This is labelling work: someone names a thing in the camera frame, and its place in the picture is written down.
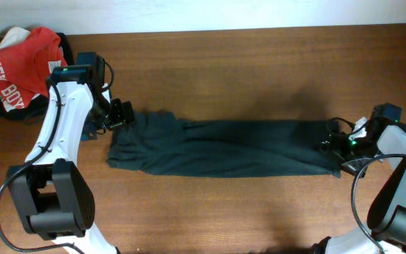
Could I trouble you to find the dark green t-shirt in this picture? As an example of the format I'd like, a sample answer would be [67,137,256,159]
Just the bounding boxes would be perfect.
[107,111,341,178]

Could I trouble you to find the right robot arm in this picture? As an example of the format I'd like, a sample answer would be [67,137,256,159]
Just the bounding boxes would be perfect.
[310,103,406,254]

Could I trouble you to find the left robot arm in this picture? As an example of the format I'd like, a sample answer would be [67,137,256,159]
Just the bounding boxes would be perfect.
[0,52,135,253]

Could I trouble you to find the red printed t-shirt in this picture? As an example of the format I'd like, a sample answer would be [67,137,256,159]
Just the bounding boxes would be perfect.
[0,27,67,111]

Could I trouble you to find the black folded garment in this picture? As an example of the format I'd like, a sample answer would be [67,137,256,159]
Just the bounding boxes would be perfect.
[0,32,75,121]

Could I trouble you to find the white folded garment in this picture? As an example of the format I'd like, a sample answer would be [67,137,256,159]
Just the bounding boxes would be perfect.
[0,26,31,73]

